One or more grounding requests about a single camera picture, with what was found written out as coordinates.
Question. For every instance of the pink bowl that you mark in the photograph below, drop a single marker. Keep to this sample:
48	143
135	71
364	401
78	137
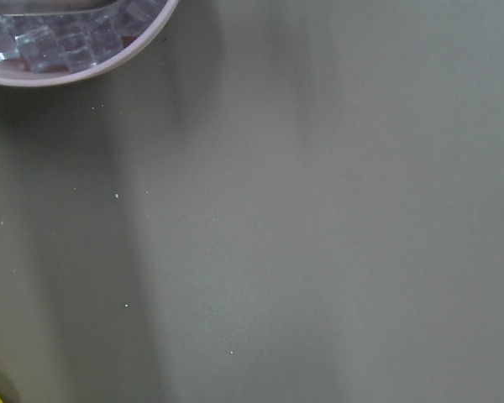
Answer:
53	43

